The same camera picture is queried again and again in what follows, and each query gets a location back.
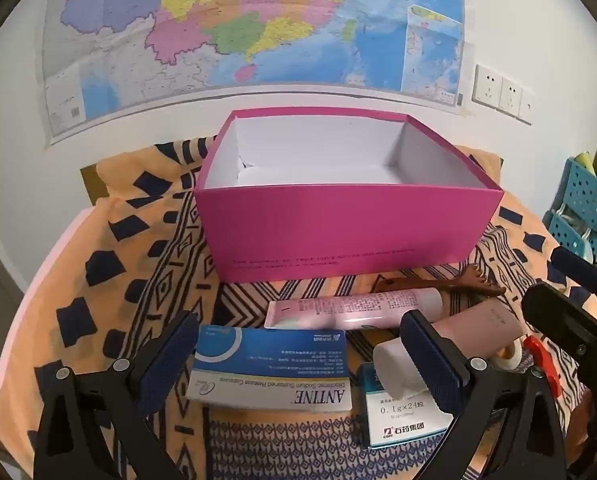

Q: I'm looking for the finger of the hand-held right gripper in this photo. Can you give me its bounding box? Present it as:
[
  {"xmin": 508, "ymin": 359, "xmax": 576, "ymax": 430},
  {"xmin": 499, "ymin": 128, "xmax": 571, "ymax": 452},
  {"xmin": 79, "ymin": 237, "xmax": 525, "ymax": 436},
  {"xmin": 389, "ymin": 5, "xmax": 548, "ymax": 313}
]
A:
[
  {"xmin": 551, "ymin": 246, "xmax": 597, "ymax": 303},
  {"xmin": 521, "ymin": 281, "xmax": 597, "ymax": 411}
]

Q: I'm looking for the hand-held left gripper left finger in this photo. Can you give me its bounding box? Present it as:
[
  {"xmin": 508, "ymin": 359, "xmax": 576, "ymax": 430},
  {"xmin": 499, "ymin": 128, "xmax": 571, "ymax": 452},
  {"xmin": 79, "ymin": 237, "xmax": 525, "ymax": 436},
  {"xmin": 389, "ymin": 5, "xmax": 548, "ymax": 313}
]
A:
[{"xmin": 33, "ymin": 310, "xmax": 202, "ymax": 480}]

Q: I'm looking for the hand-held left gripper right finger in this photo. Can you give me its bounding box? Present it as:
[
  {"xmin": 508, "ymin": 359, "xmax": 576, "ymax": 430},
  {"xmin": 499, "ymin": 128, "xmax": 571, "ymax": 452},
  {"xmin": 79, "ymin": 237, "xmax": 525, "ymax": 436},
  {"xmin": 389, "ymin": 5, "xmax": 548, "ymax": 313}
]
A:
[{"xmin": 401, "ymin": 310, "xmax": 566, "ymax": 480}]

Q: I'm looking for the beige tube with white cap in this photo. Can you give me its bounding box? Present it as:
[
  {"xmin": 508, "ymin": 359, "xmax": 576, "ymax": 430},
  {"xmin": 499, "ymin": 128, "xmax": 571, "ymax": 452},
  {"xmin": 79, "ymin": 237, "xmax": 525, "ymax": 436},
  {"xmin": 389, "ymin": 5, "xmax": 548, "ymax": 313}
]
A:
[{"xmin": 372, "ymin": 300, "xmax": 524, "ymax": 402}]

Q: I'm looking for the small red plastic tool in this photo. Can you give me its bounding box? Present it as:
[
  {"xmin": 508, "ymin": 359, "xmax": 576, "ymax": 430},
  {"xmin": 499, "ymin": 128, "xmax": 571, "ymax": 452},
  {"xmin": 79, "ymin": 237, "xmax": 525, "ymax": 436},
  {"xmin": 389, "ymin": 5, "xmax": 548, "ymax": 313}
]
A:
[{"xmin": 523, "ymin": 335, "xmax": 561, "ymax": 396}]

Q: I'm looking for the teal white medicine box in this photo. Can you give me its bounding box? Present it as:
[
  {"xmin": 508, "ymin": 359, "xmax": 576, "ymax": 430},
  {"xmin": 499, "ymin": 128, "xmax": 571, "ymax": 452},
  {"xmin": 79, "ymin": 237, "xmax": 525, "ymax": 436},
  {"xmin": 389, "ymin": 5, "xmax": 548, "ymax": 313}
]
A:
[{"xmin": 357, "ymin": 362, "xmax": 454, "ymax": 450}]

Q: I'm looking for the wooden comb massager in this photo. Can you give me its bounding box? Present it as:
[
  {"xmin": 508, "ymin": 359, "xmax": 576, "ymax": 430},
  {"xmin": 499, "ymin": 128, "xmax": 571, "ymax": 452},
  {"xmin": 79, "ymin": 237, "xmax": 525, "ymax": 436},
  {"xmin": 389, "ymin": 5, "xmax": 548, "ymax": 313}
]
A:
[{"xmin": 371, "ymin": 262, "xmax": 506, "ymax": 303}]

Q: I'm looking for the pink white cream tube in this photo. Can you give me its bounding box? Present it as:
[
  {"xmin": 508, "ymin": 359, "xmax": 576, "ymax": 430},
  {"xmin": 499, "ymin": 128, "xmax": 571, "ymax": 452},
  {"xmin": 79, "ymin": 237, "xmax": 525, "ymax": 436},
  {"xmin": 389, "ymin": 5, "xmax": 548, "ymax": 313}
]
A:
[{"xmin": 265, "ymin": 290, "xmax": 444, "ymax": 331}]

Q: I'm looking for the blue white medicine box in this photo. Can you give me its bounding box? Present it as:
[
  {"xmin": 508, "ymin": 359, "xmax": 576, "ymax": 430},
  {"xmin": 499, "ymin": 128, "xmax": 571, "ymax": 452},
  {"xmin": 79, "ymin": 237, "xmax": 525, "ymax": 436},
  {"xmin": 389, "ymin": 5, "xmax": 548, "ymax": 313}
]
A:
[{"xmin": 186, "ymin": 325, "xmax": 353, "ymax": 413}]

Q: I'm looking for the pink cardboard box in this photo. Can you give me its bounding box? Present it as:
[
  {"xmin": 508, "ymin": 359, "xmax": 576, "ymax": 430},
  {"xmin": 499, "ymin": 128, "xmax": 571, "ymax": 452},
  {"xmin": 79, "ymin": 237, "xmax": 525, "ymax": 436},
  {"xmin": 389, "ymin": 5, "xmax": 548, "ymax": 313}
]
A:
[{"xmin": 192, "ymin": 108, "xmax": 505, "ymax": 283}]

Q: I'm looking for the white tape roll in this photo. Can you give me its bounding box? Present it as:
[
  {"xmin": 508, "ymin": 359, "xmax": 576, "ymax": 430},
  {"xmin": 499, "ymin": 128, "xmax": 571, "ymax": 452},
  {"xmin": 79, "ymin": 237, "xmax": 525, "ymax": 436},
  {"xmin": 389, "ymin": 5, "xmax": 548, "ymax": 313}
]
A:
[{"xmin": 495, "ymin": 342, "xmax": 524, "ymax": 368}]

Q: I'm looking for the blue perforated plastic rack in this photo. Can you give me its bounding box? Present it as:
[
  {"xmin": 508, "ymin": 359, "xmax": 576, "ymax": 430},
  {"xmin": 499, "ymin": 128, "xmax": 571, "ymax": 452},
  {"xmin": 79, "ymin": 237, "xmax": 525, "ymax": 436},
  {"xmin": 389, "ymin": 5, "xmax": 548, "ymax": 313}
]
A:
[{"xmin": 542, "ymin": 157, "xmax": 597, "ymax": 261}]

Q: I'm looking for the orange patterned tablecloth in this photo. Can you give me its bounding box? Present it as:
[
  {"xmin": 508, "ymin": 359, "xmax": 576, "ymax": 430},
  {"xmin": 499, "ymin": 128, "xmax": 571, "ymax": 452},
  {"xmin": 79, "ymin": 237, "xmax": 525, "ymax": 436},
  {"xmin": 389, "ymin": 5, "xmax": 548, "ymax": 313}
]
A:
[{"xmin": 0, "ymin": 137, "xmax": 597, "ymax": 480}]

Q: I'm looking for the wooden table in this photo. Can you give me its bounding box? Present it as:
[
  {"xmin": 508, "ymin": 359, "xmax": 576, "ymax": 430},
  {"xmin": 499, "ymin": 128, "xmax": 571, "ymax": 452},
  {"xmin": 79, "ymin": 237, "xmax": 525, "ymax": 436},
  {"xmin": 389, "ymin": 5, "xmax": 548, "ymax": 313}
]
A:
[{"xmin": 80, "ymin": 162, "xmax": 112, "ymax": 207}]

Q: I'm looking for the white wall switch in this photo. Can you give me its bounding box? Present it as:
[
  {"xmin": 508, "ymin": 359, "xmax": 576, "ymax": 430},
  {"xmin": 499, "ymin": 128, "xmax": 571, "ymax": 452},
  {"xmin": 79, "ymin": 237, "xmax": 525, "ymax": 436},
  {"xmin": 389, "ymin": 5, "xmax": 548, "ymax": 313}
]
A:
[{"xmin": 518, "ymin": 89, "xmax": 535, "ymax": 126}]

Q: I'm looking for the white wall socket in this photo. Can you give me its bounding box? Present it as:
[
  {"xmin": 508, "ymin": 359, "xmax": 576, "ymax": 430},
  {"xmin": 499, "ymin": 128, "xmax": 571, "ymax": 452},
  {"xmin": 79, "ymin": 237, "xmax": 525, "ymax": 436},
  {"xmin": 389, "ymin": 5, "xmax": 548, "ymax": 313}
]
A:
[
  {"xmin": 472, "ymin": 64, "xmax": 504, "ymax": 108},
  {"xmin": 499, "ymin": 77, "xmax": 524, "ymax": 116}
]

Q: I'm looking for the colourful wall map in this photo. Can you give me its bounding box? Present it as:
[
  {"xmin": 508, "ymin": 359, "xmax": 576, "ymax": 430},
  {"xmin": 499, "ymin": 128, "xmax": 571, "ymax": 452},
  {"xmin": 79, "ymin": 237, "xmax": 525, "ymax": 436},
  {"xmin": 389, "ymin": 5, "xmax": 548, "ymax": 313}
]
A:
[{"xmin": 37, "ymin": 0, "xmax": 466, "ymax": 148}]

